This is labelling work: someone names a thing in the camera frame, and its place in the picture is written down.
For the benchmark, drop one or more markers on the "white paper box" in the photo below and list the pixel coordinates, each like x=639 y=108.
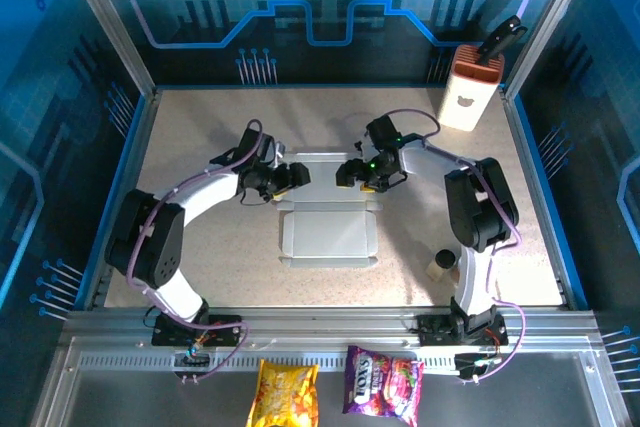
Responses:
x=325 y=227

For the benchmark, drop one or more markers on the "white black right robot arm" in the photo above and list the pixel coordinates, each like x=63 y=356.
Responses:
x=430 y=162

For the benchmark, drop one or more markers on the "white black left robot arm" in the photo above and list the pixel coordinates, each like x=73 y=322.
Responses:
x=205 y=192

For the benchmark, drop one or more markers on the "cream knife block orange top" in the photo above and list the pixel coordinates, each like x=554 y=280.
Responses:
x=462 y=102

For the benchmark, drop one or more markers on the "small jar black lid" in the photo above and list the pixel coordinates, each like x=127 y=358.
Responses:
x=442 y=262

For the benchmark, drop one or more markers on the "perforated aluminium strip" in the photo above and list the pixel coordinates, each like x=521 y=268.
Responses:
x=330 y=362

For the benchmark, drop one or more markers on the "small controller board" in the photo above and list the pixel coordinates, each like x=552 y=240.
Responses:
x=192 y=357
x=475 y=364

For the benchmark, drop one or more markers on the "purple candy bag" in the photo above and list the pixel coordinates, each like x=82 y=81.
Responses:
x=382 y=387

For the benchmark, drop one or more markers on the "yellow snack bag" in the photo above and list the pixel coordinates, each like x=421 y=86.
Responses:
x=282 y=394

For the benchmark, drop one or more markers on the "aluminium side rail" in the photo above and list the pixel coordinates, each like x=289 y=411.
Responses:
x=535 y=197
x=126 y=197

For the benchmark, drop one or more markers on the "aluminium front rail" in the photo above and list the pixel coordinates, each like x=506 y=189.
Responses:
x=325 y=324

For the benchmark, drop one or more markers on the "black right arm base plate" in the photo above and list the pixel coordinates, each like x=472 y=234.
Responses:
x=432 y=329

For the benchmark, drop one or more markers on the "aluminium frame post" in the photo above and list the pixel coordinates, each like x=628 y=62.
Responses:
x=110 y=22
x=545 y=22

